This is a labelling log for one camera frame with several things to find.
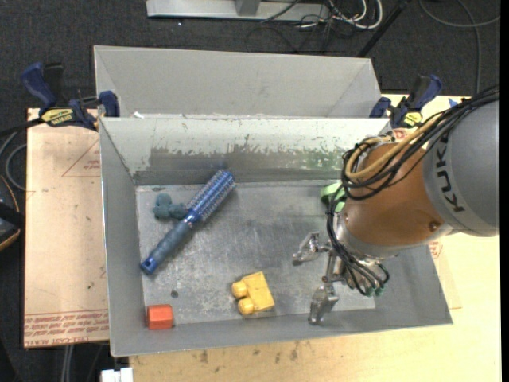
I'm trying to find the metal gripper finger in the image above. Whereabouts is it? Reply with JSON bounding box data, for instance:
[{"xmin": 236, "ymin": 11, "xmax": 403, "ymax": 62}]
[
  {"xmin": 292, "ymin": 231, "xmax": 332, "ymax": 267},
  {"xmin": 308, "ymin": 284, "xmax": 340, "ymax": 326}
]

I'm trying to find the grey metal bin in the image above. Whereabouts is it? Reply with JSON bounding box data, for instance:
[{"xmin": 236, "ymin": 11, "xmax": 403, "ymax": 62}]
[{"xmin": 93, "ymin": 45, "xmax": 454, "ymax": 358}]

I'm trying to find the light green plastic object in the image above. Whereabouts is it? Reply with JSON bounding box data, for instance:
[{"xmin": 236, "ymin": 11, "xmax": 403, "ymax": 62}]
[{"xmin": 321, "ymin": 181, "xmax": 345, "ymax": 215}]

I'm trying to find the yellow toy block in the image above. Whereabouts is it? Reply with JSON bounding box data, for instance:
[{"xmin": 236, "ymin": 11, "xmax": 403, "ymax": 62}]
[{"xmin": 231, "ymin": 271, "xmax": 276, "ymax": 316}]

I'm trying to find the blue round hairbrush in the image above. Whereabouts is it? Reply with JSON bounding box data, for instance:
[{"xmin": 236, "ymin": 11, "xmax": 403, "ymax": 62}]
[{"xmin": 139, "ymin": 169, "xmax": 236, "ymax": 276}]

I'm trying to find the dark teal toy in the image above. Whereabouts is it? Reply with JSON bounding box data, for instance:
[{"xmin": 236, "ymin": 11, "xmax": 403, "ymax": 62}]
[{"xmin": 153, "ymin": 193, "xmax": 188, "ymax": 220}]

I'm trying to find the orange-red cube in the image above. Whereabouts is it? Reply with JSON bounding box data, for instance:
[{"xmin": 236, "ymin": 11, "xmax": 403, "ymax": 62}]
[{"xmin": 145, "ymin": 303, "xmax": 175, "ymax": 331}]

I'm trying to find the brown cardboard board red print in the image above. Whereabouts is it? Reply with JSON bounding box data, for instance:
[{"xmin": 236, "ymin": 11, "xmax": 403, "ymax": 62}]
[{"xmin": 23, "ymin": 94, "xmax": 472, "ymax": 349}]

